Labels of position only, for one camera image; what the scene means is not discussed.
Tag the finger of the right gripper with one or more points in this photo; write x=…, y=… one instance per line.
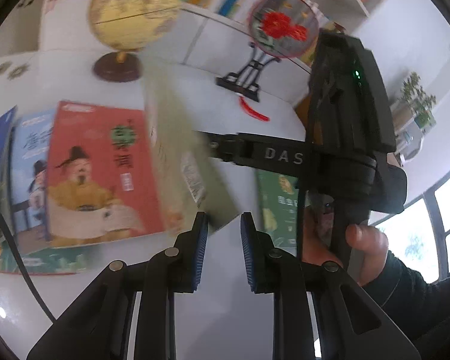
x=273, y=154

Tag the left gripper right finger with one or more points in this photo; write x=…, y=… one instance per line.
x=318, y=303

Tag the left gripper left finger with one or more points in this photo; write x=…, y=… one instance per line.
x=129, y=302

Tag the rabbit hill book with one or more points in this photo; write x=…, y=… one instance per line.
x=187, y=180

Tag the green insect book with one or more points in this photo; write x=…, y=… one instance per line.
x=278, y=201

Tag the dark sleeved right forearm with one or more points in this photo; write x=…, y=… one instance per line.
x=421, y=310

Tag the brown wooden cabinet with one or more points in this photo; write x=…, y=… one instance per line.
x=304, y=113

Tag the red tassel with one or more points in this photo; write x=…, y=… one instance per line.
x=246, y=108

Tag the green potted plant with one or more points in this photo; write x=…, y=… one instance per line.
x=421, y=103

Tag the white bookshelf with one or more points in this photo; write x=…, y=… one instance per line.
x=209, y=35

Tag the embroidered round fan on stand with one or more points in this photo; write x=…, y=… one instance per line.
x=279, y=29

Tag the red poetry book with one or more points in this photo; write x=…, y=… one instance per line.
x=100, y=181

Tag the light blue poetry book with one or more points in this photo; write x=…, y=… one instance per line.
x=28, y=172

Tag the yellow desk globe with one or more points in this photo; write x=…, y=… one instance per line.
x=127, y=26

